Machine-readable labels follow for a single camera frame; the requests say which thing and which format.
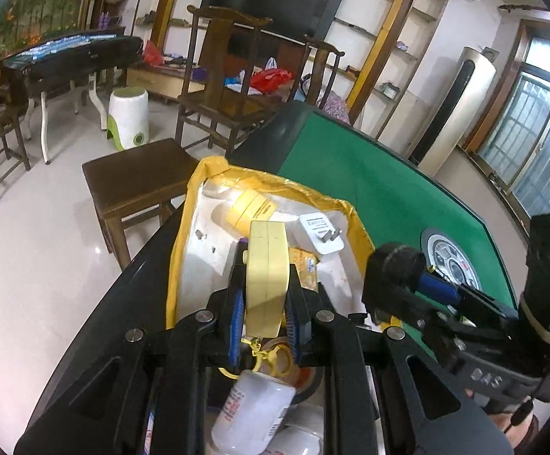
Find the brown wooden stool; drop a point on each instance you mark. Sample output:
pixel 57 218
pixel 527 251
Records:
pixel 137 175

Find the dark wooden chair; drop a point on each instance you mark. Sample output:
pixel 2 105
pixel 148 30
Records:
pixel 222 57
pixel 315 71

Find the yellow wipes packet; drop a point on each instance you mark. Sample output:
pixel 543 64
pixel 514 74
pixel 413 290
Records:
pixel 305 265

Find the black tape roll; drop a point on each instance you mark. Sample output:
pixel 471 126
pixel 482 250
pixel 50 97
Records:
pixel 313 384

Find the white power adapter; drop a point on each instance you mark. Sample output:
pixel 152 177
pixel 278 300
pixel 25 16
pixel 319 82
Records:
pixel 315 232

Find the flower landscape painting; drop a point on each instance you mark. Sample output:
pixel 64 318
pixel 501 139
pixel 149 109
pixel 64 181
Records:
pixel 19 9

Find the large white labelled bottle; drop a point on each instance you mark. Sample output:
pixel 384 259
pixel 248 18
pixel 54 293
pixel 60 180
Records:
pixel 251 412

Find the small metal tin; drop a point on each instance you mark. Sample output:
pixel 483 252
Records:
pixel 390 90

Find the black marker purple band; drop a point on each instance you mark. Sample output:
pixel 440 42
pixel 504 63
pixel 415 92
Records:
pixel 393 270

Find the standing air conditioner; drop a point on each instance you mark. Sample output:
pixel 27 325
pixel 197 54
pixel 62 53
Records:
pixel 464 104

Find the green felt mahjong table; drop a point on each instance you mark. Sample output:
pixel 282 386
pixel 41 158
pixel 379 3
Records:
pixel 374 175

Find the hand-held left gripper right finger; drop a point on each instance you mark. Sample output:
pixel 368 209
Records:
pixel 293 336

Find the floral cushion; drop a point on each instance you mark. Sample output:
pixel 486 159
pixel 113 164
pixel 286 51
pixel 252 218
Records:
pixel 335 106

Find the red plastic bag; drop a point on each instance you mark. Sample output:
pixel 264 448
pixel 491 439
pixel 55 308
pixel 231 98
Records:
pixel 153 52
pixel 270 78

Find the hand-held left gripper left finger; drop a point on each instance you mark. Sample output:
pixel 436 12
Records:
pixel 238 327

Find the yellow cartoon case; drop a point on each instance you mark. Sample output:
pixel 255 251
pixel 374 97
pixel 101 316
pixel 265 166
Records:
pixel 267 284

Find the small white bottle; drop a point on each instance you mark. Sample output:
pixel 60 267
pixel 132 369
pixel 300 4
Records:
pixel 298 443

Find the barred window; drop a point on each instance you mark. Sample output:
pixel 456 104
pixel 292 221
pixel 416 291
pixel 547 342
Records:
pixel 530 128

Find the yellow padded envelope bag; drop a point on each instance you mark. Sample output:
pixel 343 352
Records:
pixel 194 256

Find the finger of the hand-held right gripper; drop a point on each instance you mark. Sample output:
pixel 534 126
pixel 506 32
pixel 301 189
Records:
pixel 436 327
pixel 433 286

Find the round mahjong table centre panel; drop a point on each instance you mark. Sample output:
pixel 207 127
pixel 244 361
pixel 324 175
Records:
pixel 445 251

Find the black television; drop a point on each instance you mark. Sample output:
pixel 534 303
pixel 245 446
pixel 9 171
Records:
pixel 275 0

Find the low wooden tv cabinet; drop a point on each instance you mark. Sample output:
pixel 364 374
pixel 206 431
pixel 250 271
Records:
pixel 161 80

